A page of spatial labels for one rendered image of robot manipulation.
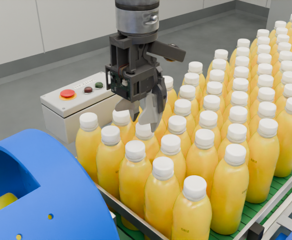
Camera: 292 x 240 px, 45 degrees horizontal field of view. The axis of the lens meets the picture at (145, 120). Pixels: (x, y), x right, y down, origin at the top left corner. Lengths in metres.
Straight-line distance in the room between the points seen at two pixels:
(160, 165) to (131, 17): 0.26
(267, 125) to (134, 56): 0.33
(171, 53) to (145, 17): 0.12
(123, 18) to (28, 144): 0.25
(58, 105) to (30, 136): 0.34
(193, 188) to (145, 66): 0.23
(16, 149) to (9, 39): 3.05
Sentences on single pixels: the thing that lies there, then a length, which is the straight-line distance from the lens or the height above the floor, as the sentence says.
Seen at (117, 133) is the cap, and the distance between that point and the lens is 0.73.
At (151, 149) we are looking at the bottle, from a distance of 0.76.
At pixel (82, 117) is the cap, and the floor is 1.11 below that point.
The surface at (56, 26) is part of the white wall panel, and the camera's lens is 3.72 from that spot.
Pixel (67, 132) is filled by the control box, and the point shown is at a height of 1.04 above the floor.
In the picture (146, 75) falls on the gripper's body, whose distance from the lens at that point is 0.64.
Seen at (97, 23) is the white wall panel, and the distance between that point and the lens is 3.95.
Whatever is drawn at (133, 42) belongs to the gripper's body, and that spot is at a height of 1.32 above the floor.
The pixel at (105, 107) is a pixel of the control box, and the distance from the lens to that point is 0.93.
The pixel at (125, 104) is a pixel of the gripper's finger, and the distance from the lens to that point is 0.73.
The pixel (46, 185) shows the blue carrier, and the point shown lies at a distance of 0.48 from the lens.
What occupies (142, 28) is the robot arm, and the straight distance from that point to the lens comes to 0.60.
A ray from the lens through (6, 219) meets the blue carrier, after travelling 0.46.
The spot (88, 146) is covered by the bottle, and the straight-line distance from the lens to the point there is 0.80.
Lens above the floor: 1.54
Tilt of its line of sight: 34 degrees down
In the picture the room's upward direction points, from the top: straight up
